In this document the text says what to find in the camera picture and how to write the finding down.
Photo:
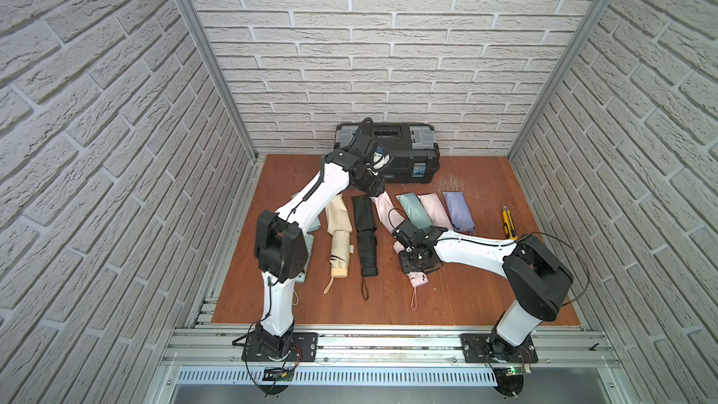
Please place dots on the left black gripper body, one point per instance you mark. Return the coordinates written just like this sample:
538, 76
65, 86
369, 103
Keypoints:
373, 180

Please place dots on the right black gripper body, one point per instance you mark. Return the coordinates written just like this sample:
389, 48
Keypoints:
409, 263

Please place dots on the black umbrella sleeve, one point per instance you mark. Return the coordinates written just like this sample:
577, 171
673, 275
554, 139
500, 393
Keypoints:
364, 214

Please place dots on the cream umbrella sleeve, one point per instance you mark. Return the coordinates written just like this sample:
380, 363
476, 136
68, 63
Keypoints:
337, 216

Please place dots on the mint green sleeved umbrella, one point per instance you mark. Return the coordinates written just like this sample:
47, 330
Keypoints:
415, 211

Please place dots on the black sleeved umbrella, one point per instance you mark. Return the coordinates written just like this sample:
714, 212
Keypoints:
367, 250

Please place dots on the cream sleeved umbrella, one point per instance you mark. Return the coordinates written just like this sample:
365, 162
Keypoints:
340, 253

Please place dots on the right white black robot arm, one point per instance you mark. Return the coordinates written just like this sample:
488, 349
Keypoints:
539, 280

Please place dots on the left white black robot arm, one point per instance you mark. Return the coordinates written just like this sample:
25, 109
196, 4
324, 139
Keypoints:
280, 246

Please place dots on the light pink sleeved umbrella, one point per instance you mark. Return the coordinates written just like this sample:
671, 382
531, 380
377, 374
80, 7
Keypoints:
435, 210

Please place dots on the lavender sleeved umbrella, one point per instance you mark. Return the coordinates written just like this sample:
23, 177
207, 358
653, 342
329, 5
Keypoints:
459, 213

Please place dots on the black plastic toolbox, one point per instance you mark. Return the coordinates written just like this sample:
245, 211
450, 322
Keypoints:
405, 152

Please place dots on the yellow utility knife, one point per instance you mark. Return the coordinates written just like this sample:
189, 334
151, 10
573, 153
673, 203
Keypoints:
508, 224

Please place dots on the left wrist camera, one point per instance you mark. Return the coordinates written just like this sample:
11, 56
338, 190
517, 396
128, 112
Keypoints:
367, 143

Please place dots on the aluminium mounting rail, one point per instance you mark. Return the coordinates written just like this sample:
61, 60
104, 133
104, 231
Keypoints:
347, 355

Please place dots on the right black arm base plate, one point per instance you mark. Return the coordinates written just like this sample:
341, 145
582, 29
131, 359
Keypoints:
491, 349

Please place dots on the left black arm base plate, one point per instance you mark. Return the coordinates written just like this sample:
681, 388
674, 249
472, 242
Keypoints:
301, 348

